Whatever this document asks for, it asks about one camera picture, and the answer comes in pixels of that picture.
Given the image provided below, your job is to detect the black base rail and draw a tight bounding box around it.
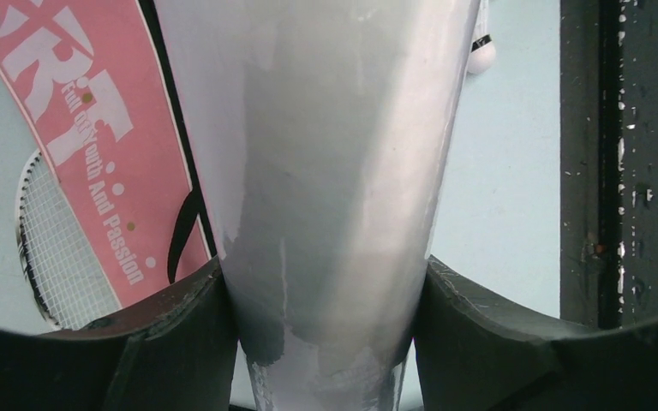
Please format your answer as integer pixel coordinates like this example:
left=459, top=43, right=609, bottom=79
left=559, top=1, right=658, bottom=329

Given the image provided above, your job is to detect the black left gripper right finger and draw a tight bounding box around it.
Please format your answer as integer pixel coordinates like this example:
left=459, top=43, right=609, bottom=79
left=414, top=258, right=658, bottom=410

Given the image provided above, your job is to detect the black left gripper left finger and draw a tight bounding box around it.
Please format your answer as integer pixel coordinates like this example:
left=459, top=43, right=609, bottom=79
left=0, top=260, right=237, bottom=410

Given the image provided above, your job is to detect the white racket under pink bag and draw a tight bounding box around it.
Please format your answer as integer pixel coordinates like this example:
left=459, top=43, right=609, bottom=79
left=15, top=150, right=122, bottom=330

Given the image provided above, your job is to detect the white shuttlecock tube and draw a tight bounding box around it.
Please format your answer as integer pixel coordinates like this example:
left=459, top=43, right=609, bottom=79
left=155, top=1, right=479, bottom=410

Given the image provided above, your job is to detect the pink sport racket bag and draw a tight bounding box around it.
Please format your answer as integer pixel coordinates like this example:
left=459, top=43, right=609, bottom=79
left=0, top=1, right=210, bottom=307

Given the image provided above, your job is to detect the shuttlecock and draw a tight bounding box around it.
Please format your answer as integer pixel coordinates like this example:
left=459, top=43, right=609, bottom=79
left=467, top=0, right=497, bottom=74

